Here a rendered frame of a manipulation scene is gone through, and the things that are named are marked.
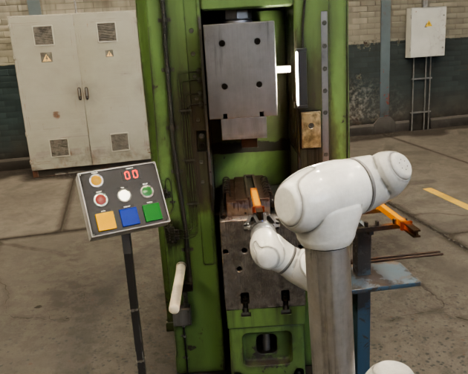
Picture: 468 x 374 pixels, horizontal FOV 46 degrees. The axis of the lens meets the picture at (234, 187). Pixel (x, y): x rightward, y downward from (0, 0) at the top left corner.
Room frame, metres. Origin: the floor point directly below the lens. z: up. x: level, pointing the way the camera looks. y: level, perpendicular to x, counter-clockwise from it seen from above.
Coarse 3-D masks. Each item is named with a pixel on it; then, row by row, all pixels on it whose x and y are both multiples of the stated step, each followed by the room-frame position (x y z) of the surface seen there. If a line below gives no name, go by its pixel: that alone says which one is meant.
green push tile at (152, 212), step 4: (148, 204) 2.23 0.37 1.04; (152, 204) 2.24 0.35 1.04; (156, 204) 2.24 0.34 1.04; (144, 208) 2.21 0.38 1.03; (148, 208) 2.22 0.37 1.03; (152, 208) 2.23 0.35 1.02; (156, 208) 2.23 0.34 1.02; (144, 212) 2.20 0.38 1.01; (148, 212) 2.21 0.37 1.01; (152, 212) 2.22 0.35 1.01; (156, 212) 2.22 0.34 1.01; (160, 212) 2.23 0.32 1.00; (144, 216) 2.20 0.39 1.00; (148, 216) 2.20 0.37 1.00; (152, 216) 2.21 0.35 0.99; (156, 216) 2.21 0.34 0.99; (160, 216) 2.22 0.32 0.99; (148, 220) 2.19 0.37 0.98; (152, 220) 2.20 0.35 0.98
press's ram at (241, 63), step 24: (216, 24) 2.38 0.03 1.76; (240, 24) 2.38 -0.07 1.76; (264, 24) 2.38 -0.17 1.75; (216, 48) 2.38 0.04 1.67; (240, 48) 2.38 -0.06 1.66; (264, 48) 2.38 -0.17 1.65; (216, 72) 2.38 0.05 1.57; (240, 72) 2.38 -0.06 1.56; (264, 72) 2.38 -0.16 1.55; (288, 72) 2.58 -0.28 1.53; (216, 96) 2.38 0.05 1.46; (240, 96) 2.38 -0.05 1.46; (264, 96) 2.38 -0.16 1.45
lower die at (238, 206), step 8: (256, 176) 2.79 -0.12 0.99; (232, 184) 2.70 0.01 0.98; (240, 184) 2.65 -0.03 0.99; (256, 184) 2.62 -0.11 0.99; (232, 192) 2.55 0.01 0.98; (240, 192) 2.50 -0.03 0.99; (248, 192) 2.46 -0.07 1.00; (232, 200) 2.41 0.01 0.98; (240, 200) 2.38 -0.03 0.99; (248, 200) 2.38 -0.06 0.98; (264, 200) 2.38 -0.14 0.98; (232, 208) 2.38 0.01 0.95; (240, 208) 2.38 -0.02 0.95; (248, 208) 2.38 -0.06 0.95; (264, 208) 2.38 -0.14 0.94
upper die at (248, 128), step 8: (224, 120) 2.38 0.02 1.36; (232, 120) 2.38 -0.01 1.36; (240, 120) 2.38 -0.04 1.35; (248, 120) 2.38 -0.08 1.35; (256, 120) 2.38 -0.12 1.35; (264, 120) 2.38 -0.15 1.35; (224, 128) 2.38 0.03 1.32; (232, 128) 2.38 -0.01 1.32; (240, 128) 2.38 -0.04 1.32; (248, 128) 2.38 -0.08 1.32; (256, 128) 2.38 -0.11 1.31; (264, 128) 2.38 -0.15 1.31; (224, 136) 2.38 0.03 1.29; (232, 136) 2.38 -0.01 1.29; (240, 136) 2.38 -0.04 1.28; (248, 136) 2.38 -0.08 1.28; (256, 136) 2.38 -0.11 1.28; (264, 136) 2.38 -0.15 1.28
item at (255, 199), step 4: (252, 188) 2.28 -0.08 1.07; (256, 188) 2.28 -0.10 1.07; (252, 192) 2.22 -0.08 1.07; (256, 192) 2.22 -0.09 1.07; (252, 196) 2.16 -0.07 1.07; (256, 196) 2.16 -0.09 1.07; (252, 200) 2.17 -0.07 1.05; (256, 200) 2.09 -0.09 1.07; (256, 204) 2.04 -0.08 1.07; (260, 204) 2.03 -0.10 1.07; (256, 208) 1.95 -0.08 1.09; (260, 208) 1.95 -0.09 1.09; (256, 212) 1.90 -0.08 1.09; (260, 212) 1.90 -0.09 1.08; (260, 216) 1.90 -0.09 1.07
